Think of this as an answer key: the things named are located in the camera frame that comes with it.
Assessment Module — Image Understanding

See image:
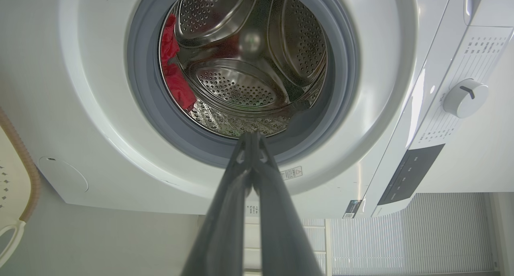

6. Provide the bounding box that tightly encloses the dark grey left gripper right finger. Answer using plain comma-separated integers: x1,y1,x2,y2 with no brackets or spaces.
251,132,323,276

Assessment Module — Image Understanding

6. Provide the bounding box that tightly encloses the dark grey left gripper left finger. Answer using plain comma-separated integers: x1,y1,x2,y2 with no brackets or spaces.
181,132,253,276

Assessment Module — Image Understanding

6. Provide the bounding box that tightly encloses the red garment with white trim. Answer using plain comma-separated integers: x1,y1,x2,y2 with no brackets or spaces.
160,14,197,112

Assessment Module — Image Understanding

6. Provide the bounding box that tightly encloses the stainless steel washing machine drum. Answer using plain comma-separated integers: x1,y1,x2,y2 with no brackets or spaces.
159,0,328,139

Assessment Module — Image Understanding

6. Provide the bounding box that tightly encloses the dark grey control panel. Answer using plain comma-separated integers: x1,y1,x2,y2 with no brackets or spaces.
377,144,445,206

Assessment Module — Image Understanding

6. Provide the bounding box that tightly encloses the beige perforated laundry basket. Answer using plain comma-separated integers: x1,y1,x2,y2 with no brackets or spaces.
0,107,41,268

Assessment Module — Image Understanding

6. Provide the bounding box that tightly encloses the small printed text sticker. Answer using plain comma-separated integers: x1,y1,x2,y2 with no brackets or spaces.
246,196,261,218

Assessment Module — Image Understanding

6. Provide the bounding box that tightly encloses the grey warning sticker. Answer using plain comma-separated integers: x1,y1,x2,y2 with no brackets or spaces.
280,166,303,181

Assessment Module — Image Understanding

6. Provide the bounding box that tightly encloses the dark brand label sticker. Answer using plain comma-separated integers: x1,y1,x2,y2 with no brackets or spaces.
343,200,364,219

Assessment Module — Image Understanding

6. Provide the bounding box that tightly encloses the grey rubber door gasket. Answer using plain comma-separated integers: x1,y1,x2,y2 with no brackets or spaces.
126,0,360,168

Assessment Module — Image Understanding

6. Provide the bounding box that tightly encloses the round white filter cover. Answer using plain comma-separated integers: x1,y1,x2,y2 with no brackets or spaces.
39,156,89,193

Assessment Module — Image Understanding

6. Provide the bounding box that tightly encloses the white front-load washing machine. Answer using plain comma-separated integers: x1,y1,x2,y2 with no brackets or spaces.
0,0,514,219

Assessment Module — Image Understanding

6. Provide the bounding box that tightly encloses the white round program knob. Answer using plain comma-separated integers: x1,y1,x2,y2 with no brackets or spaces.
443,79,490,119

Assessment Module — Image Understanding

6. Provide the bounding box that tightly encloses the white detergent drawer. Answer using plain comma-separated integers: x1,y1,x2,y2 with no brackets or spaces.
464,0,514,27

